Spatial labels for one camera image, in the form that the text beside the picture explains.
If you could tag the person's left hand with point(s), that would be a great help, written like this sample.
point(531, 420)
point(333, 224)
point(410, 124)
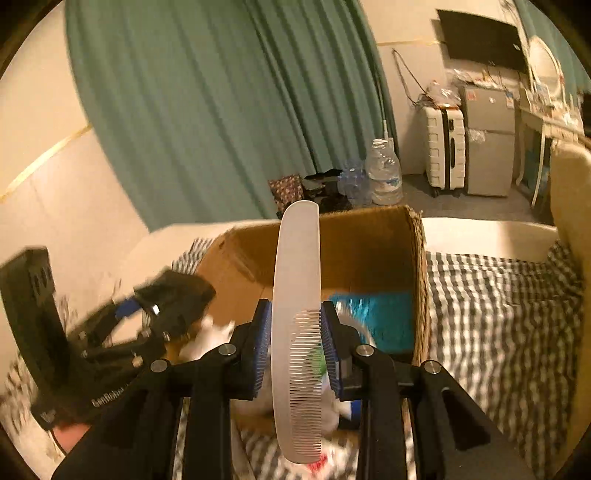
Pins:
point(69, 436)

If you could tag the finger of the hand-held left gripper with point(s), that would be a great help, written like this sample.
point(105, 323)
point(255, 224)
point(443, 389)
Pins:
point(134, 348)
point(121, 309)

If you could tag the white comb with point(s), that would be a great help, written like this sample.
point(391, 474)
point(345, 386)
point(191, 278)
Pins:
point(295, 277)

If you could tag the small clear water bottle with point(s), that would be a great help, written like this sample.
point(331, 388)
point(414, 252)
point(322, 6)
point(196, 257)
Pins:
point(355, 184)

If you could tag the round white vanity mirror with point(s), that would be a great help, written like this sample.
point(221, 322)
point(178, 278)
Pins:
point(545, 64)

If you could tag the black pouch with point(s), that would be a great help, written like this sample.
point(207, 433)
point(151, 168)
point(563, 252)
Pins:
point(180, 300)

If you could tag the brown patterned bag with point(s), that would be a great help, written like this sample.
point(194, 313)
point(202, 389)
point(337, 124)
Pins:
point(286, 194)

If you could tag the black television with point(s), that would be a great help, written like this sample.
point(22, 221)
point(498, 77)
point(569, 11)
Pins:
point(482, 39)

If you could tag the beige pillow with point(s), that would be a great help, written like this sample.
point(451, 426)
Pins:
point(572, 207)

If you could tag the checked blanket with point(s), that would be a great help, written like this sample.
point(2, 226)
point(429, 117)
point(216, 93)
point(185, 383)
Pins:
point(485, 323)

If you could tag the white suitcase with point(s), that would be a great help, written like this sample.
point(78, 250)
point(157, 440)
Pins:
point(441, 147)

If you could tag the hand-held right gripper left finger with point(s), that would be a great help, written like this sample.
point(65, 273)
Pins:
point(263, 350)

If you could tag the white dressing desk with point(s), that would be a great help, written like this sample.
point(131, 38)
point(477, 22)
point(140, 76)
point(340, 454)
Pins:
point(535, 120)

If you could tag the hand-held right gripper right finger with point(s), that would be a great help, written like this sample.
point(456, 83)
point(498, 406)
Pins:
point(330, 350)

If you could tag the brown cardboard box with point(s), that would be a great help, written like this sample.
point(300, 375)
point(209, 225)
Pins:
point(369, 249)

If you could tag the white speckled cloth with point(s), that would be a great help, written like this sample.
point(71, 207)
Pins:
point(21, 401)

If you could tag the wide green curtain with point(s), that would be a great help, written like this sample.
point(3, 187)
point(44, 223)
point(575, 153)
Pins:
point(207, 92)

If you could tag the large clear water bottle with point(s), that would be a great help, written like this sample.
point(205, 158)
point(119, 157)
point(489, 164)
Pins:
point(383, 175)

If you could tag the blue foil packet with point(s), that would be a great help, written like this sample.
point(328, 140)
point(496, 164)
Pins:
point(383, 318)

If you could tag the narrow green curtain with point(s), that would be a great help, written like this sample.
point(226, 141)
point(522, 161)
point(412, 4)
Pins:
point(554, 27)

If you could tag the grey mini fridge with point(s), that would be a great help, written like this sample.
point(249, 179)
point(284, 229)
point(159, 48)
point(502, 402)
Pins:
point(489, 143)

